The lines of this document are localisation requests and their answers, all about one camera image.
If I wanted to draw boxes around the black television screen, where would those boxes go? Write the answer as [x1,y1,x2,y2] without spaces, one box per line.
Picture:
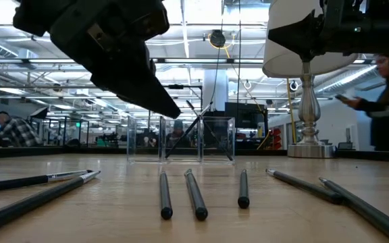
[224,101,267,130]

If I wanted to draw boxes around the yellow cable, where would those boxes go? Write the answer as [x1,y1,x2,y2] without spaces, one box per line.
[285,77,299,145]

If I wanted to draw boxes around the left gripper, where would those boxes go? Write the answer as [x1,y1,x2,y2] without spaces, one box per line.
[14,0,181,119]

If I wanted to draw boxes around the red storage bins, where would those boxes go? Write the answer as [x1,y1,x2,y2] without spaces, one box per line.
[271,127,282,151]

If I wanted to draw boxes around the black retractable cord reel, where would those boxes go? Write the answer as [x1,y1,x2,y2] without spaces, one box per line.
[209,29,227,49]

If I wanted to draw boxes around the white shade silver table lamp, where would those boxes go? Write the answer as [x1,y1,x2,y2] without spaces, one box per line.
[261,0,359,159]

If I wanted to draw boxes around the gray laptop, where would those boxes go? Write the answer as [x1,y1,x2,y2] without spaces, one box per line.
[336,140,355,151]

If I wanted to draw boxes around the long black pen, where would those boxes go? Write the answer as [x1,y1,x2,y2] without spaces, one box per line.
[317,176,389,243]
[0,170,102,238]

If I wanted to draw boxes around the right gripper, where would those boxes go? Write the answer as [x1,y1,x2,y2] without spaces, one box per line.
[267,0,389,63]

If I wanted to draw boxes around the black camera rig frame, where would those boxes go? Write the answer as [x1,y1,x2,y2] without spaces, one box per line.
[162,83,204,119]

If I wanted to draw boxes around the clear acrylic organizer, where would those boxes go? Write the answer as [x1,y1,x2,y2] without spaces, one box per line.
[126,116,236,165]

